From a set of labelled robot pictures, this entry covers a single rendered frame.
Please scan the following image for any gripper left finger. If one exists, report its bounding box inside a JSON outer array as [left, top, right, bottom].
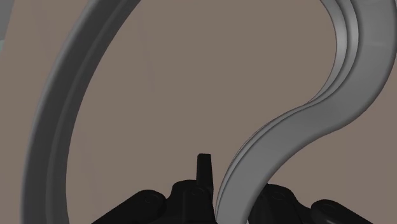
[[91, 153, 217, 224]]

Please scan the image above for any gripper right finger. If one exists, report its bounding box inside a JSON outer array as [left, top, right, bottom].
[[247, 183, 373, 224]]

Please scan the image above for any grey curved loop object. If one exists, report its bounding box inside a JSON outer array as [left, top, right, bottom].
[[20, 0, 397, 224]]

